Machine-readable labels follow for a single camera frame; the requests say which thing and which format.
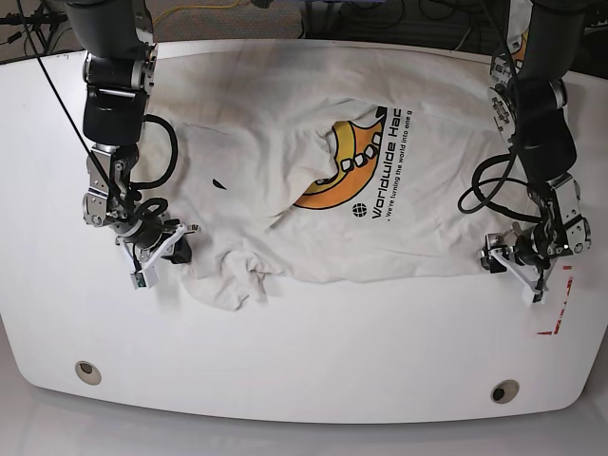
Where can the left table cable grommet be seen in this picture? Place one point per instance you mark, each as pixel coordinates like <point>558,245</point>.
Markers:
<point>88,373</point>

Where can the wrist camera board image left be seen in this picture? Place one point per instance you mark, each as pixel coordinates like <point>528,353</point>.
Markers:
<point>144,278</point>

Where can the table cable grommet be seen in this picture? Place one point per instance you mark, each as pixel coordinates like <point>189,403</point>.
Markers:
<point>505,391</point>
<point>88,373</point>

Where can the wrist camera board image right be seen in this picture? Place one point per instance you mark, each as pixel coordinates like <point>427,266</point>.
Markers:
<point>531,296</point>

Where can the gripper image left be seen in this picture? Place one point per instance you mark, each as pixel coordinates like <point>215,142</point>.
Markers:
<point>144,243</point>

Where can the red tape rectangle marking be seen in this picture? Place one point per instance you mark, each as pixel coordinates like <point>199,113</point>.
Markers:
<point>552,310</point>

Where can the wrist camera board image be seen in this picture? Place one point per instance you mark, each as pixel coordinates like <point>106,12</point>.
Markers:
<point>531,296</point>
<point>144,278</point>

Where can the right table cable grommet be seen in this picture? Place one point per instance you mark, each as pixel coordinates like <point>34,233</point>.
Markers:
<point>505,391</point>

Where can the black tripod stand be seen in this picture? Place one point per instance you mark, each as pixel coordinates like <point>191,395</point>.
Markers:
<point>42,24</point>

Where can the white T-shirt with yellow logo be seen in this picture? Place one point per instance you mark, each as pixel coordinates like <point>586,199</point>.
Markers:
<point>332,199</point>

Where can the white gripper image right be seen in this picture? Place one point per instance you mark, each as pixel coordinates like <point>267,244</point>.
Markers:
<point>528,254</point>

